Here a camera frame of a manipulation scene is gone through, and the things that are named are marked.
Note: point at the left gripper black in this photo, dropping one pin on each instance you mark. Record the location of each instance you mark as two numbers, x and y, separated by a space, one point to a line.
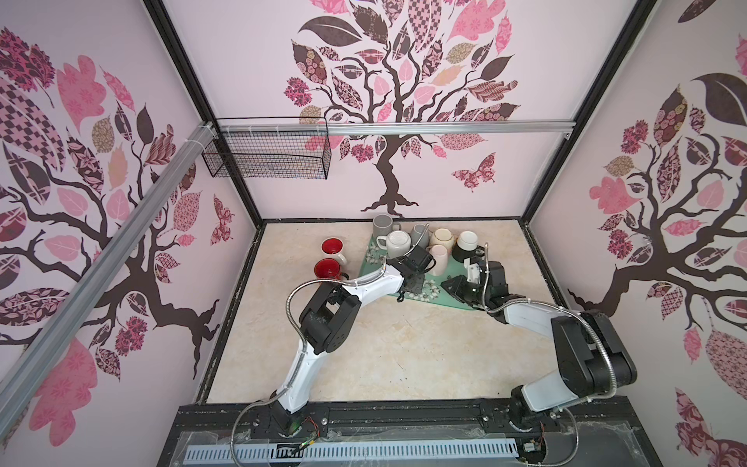
419 284

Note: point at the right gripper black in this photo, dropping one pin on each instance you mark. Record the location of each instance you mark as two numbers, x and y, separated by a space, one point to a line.
462 286

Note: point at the pale pink mug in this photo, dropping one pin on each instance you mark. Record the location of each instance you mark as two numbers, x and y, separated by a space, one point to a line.
440 256

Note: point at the white mug red inside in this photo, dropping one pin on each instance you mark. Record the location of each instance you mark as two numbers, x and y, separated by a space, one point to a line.
334 248

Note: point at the red mug black handle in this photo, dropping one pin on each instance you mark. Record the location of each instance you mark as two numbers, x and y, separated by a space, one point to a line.
330 268

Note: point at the white ribbed base mug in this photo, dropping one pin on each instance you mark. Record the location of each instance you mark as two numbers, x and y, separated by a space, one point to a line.
395 243

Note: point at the light grey mug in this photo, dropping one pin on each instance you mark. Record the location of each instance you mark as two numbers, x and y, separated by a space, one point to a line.
420 235

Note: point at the cream and peach mug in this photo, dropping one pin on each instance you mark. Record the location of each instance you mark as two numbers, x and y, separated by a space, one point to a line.
443 237

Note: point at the white and black mug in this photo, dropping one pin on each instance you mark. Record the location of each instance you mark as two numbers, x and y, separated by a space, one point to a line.
466 247

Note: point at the dark grey mug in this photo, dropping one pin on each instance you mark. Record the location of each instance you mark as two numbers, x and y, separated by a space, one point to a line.
383 225

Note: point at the aluminium rail back wall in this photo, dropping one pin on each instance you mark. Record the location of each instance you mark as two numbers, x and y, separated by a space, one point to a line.
546 126

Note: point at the aluminium rail wall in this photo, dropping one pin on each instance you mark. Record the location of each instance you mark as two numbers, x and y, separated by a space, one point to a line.
32 368
546 126

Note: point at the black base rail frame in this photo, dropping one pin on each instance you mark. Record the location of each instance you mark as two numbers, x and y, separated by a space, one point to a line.
602 433

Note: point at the black wire basket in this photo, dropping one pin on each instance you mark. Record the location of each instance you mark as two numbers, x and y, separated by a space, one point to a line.
270 147

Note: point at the white slotted cable duct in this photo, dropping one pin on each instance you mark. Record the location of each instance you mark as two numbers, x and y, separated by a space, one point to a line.
319 452

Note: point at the aluminium rail left wall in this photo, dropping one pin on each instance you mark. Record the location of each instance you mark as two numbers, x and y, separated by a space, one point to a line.
32 368

